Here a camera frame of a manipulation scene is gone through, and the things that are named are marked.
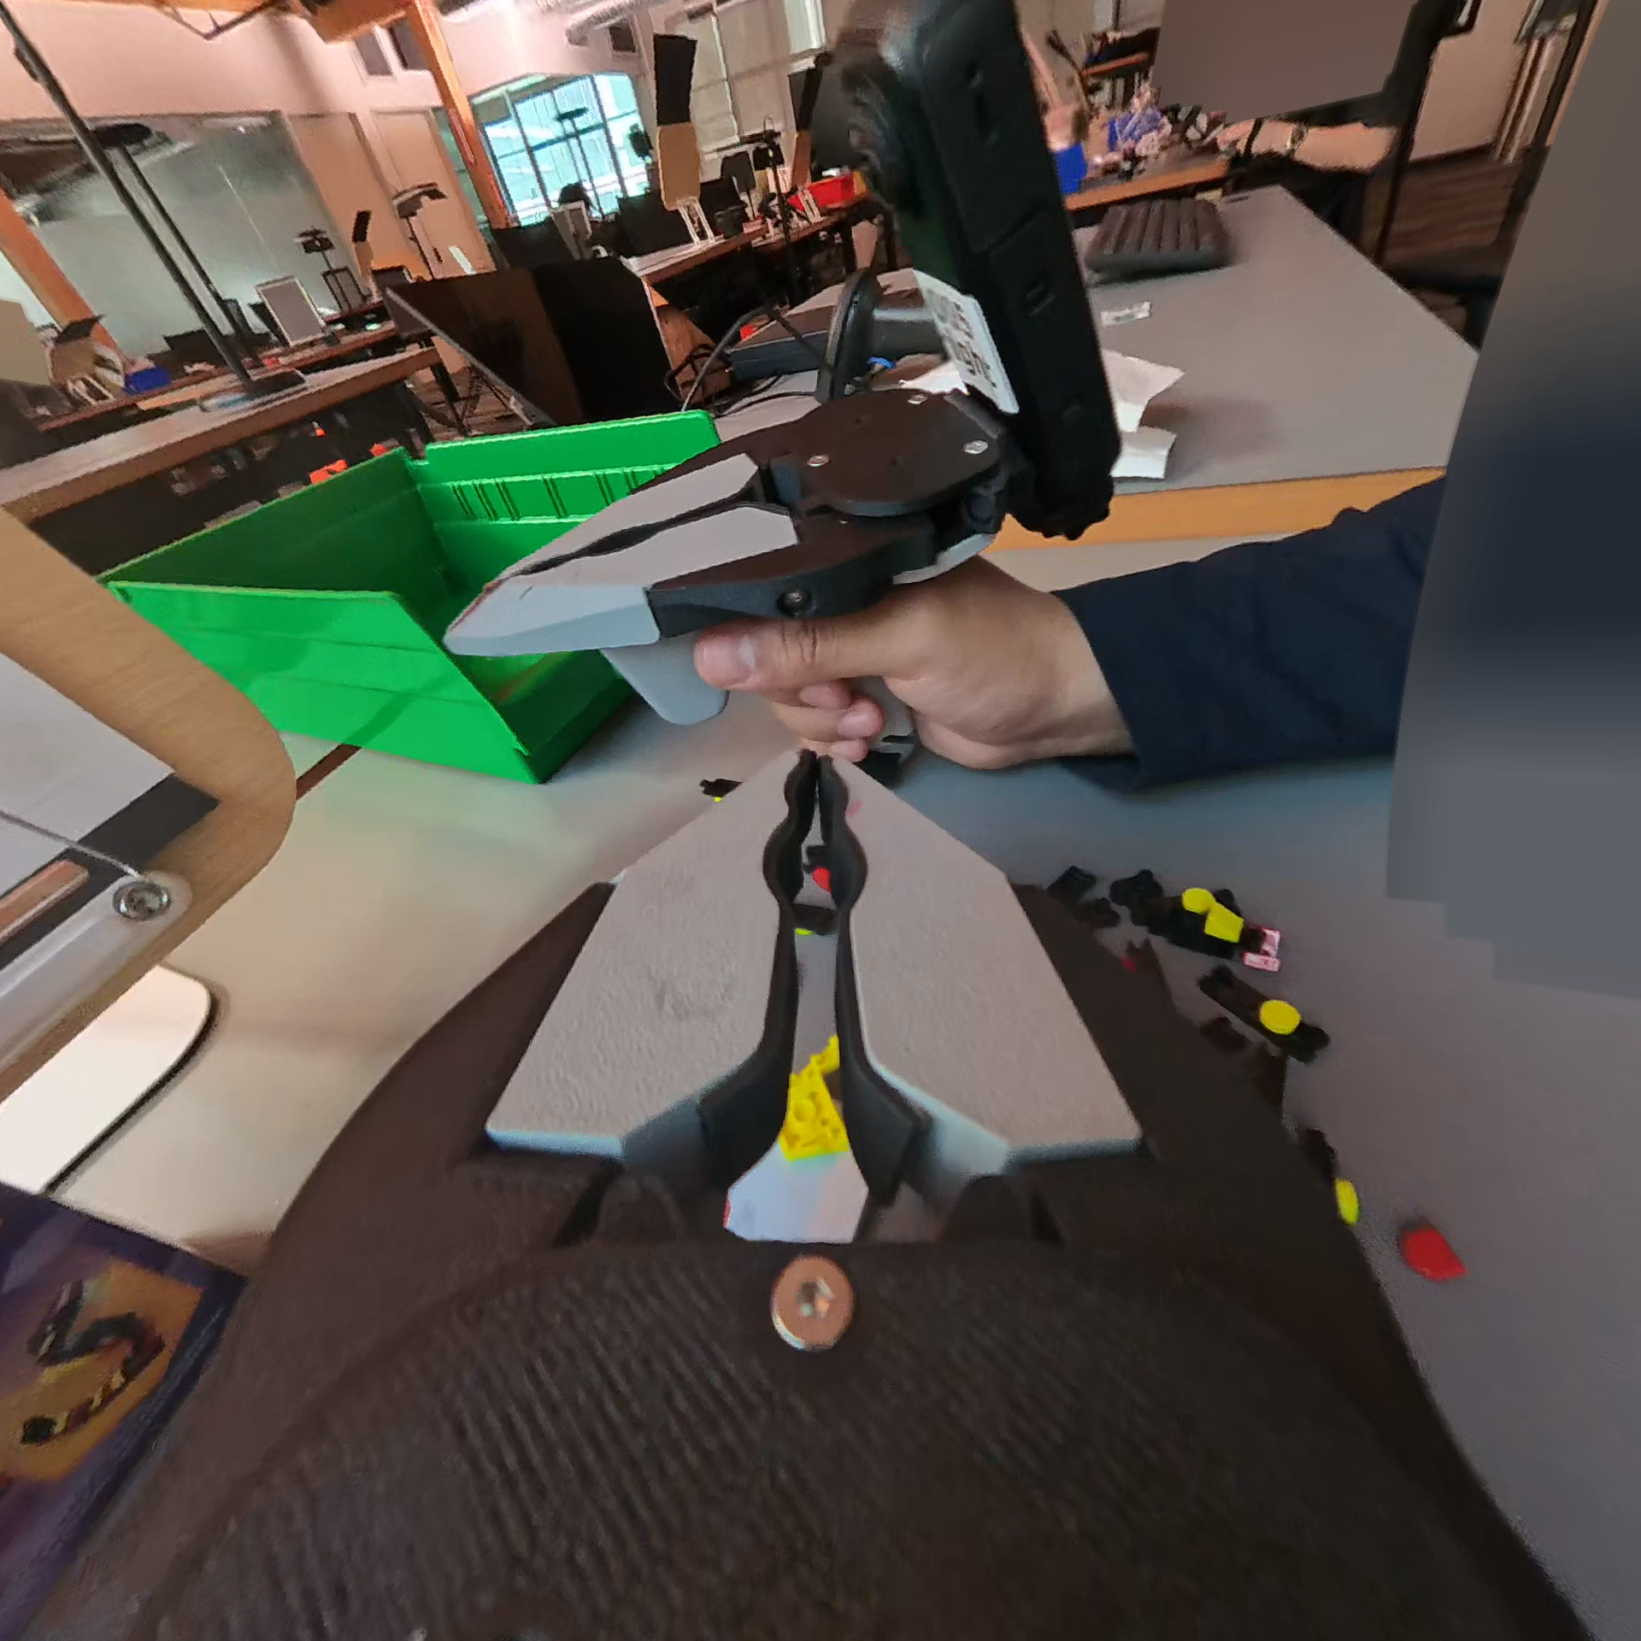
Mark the person's right forearm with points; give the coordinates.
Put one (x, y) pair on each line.
(1258, 641)

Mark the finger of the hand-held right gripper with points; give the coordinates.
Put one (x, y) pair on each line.
(552, 616)
(656, 500)

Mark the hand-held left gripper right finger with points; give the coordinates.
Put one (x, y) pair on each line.
(988, 1014)

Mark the black keyboard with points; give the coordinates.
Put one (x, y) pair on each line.
(1160, 239)

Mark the black barcode scanner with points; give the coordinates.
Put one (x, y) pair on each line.
(836, 321)

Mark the purple lego set box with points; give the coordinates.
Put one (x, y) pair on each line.
(105, 1360)

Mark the green plastic bin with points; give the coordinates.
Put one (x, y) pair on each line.
(386, 641)

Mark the person's right hand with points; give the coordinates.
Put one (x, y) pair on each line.
(951, 667)

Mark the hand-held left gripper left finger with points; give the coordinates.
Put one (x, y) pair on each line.
(656, 1014)

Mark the pile of lego pieces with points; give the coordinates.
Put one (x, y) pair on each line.
(1228, 924)

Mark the crumpled white paper bag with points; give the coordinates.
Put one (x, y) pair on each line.
(1142, 411)

